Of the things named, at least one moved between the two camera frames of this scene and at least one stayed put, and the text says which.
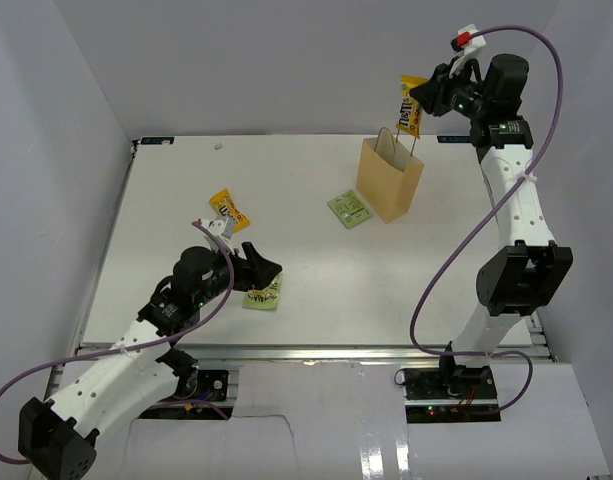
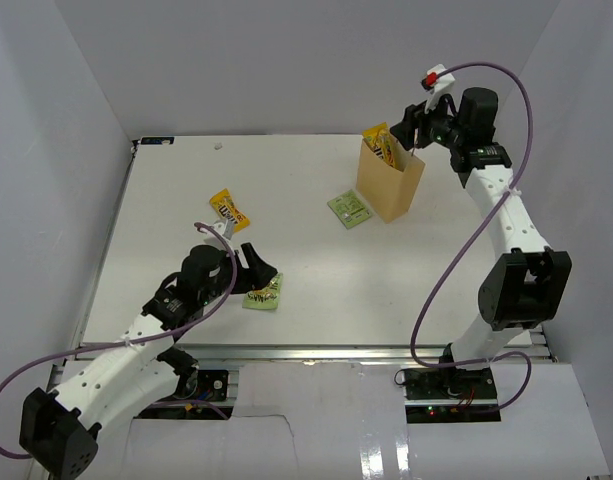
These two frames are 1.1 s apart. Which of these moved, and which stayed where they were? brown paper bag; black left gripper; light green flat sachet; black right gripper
Moved: black right gripper
Stayed: brown paper bag; black left gripper; light green flat sachet
